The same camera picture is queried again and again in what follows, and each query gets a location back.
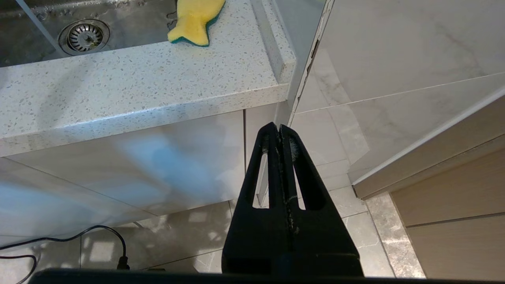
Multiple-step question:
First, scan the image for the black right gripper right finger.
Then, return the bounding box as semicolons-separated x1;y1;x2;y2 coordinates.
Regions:
281;124;363;277

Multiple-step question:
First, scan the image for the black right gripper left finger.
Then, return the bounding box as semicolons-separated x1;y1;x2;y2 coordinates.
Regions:
222;122;294;277

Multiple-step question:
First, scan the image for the black floor cable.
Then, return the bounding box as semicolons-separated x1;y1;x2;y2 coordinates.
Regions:
0;254;38;284
0;225;131;271

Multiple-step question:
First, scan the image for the running water stream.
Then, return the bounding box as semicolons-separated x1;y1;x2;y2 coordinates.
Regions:
14;0;62;56

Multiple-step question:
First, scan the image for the yellow sponge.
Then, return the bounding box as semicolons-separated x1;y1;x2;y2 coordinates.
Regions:
167;0;226;47

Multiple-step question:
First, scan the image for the round metal drain strainer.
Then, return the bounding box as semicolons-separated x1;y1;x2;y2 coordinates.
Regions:
58;19;110;56

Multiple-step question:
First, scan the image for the light wooden cabinet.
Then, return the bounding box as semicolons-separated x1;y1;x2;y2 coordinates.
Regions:
349;89;505;281

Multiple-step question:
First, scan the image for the white cabinet door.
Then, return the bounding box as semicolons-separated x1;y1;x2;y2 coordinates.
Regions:
0;110;246;242

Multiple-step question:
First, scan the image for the stainless steel sink basin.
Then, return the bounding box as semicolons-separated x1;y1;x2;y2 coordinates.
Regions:
0;0;179;67

